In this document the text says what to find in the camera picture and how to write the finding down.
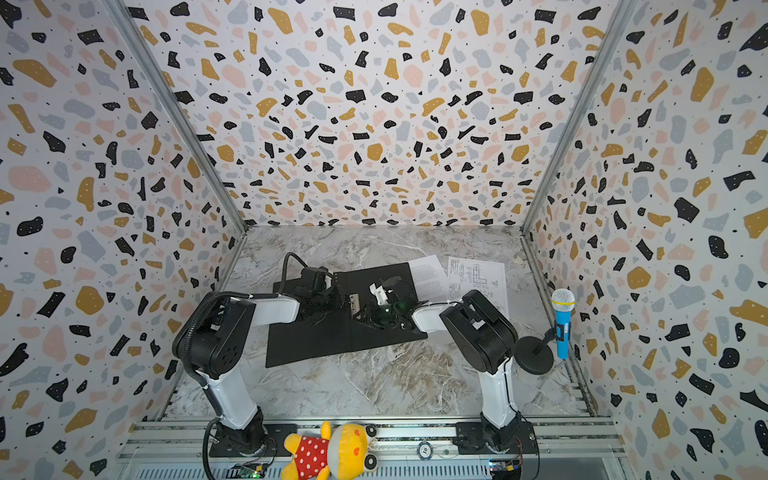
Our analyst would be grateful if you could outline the orange and black folder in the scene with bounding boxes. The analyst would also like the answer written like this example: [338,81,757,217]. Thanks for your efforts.
[265,263,428,368]

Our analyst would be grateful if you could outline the text printed paper sheet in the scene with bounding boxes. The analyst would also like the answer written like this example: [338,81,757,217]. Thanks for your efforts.
[408,255,449,302]

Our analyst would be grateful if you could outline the technical drawing paper sheet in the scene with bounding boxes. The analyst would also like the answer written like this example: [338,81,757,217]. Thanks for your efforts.
[448,257,510,317]

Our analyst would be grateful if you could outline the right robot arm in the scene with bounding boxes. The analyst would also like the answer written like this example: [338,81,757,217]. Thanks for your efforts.
[353,287,523,453]

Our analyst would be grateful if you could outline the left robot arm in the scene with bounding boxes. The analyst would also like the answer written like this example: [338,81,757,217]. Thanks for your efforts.
[172,280,346,454]

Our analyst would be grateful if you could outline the black microphone stand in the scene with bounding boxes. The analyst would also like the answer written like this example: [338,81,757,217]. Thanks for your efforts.
[515,328,556,375]

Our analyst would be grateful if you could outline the yellow plush toy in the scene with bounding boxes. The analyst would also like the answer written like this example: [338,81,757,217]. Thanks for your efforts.
[281,421,378,480]

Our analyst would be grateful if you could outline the blue toy microphone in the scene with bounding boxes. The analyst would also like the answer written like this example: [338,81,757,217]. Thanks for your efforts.
[551,288,576,360]

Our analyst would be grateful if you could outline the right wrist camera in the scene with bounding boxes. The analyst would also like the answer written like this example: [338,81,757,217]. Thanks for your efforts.
[369,282,394,306]

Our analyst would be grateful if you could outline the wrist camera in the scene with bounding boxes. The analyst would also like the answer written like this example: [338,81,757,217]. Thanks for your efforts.
[301,267,333,291]
[369,282,394,306]

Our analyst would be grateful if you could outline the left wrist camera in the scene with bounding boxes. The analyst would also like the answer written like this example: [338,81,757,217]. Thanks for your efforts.
[301,267,333,291]

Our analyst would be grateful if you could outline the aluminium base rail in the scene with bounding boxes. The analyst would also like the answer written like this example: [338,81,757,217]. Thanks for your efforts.
[111,416,634,479]

